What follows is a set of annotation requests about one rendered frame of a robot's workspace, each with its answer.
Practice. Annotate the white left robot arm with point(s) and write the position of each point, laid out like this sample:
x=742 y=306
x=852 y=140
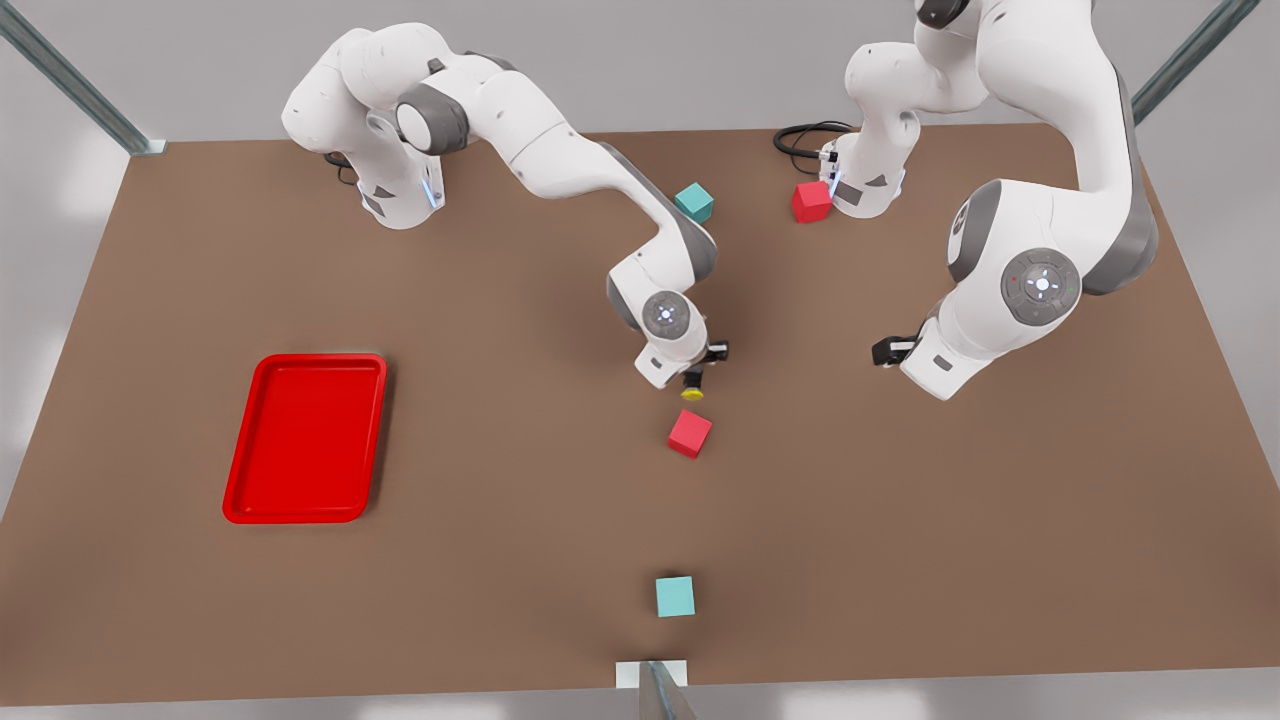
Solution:
x=1060 y=110

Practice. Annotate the silver frame post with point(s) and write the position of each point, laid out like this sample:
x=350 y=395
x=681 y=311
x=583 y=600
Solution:
x=1190 y=55
x=662 y=695
x=70 y=80

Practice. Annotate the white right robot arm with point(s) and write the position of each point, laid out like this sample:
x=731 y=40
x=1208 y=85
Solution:
x=560 y=150

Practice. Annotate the red cube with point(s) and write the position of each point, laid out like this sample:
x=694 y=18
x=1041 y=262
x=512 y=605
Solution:
x=811 y=202
x=689 y=433

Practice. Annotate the silver post foot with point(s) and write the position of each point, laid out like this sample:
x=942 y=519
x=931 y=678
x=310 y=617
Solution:
x=628 y=674
x=152 y=147

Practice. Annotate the red rectangular tray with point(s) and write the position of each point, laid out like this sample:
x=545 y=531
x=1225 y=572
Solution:
x=305 y=438

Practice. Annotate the teal cube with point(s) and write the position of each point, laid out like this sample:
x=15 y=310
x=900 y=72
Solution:
x=694 y=203
x=675 y=596

